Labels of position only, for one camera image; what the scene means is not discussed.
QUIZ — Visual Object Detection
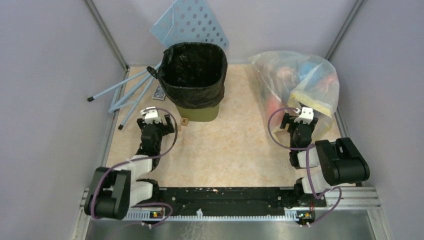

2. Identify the black trash bag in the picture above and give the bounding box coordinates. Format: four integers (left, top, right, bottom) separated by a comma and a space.
157, 42, 228, 110

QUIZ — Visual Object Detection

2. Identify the light blue perforated board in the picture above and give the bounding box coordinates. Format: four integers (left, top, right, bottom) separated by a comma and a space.
149, 0, 229, 50

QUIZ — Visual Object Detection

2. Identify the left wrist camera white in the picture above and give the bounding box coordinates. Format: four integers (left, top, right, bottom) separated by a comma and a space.
139, 106, 162, 125

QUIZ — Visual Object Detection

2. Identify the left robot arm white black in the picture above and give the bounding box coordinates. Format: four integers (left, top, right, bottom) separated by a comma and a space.
83, 110, 177, 220

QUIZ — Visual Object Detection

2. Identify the grey slotted cable duct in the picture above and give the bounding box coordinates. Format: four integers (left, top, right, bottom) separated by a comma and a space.
123, 209, 299, 222

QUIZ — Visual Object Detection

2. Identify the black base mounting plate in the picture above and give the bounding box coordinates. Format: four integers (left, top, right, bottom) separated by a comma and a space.
143, 187, 327, 216

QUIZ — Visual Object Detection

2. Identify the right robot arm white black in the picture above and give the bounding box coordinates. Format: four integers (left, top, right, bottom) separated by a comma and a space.
280, 113, 370, 206

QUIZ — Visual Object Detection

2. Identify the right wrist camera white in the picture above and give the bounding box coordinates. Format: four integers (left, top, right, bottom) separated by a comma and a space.
294, 107, 314, 125

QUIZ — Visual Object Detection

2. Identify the deck of playing cards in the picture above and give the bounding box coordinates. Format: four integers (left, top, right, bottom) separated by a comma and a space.
152, 84, 166, 102

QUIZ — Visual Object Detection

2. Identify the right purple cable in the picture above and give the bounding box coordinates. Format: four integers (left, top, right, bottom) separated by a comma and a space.
267, 106, 343, 228

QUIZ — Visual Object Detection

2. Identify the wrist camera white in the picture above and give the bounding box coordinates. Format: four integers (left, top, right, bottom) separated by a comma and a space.
294, 107, 314, 125
139, 106, 162, 125

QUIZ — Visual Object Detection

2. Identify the yellow translucent trash bag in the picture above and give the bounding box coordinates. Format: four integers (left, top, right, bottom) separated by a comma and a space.
259, 88, 340, 141

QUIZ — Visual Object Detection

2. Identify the clear trash bag with waste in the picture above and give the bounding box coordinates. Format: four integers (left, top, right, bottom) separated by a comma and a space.
249, 50, 340, 133

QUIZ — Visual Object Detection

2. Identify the green mesh trash bin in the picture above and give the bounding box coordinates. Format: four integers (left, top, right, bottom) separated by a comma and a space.
176, 104, 220, 122

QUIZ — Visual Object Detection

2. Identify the light blue tripod stand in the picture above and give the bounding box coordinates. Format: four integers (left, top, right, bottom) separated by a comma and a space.
87, 61, 162, 130

